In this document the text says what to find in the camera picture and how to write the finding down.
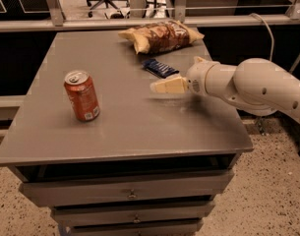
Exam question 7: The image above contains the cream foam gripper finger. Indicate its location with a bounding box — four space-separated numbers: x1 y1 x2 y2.
150 76 188 93

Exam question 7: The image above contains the grey metal railing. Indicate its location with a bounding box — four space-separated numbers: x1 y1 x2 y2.
0 0 300 32

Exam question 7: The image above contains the blue rxbar wrapper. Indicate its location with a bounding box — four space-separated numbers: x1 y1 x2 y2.
142 59 179 79

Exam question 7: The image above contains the black office chair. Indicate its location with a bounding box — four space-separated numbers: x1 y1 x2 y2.
86 0 130 18

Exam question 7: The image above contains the grey drawer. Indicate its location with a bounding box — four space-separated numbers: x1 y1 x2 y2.
51 199 214 226
60 218 203 236
20 170 234 207

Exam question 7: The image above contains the bottom grey drawer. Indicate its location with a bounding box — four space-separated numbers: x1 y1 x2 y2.
60 218 203 236

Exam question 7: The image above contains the white cable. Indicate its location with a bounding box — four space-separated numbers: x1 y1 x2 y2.
248 12 275 63

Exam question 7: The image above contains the brown yellow chip bag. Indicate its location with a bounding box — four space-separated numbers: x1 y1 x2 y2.
118 21 204 54

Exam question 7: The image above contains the grey drawer cabinet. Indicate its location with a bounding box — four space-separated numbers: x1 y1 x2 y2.
0 29 255 236

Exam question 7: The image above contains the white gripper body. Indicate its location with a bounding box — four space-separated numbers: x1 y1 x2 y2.
186 60 219 96

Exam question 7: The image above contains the orange soda can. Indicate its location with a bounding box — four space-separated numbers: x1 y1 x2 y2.
64 70 100 121

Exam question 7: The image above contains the middle grey drawer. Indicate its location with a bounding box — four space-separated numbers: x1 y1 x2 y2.
51 199 214 226

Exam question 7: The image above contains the top grey drawer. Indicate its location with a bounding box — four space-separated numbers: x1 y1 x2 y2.
20 170 234 207

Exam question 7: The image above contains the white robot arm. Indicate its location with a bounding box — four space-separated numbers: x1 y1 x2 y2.
150 57 300 124

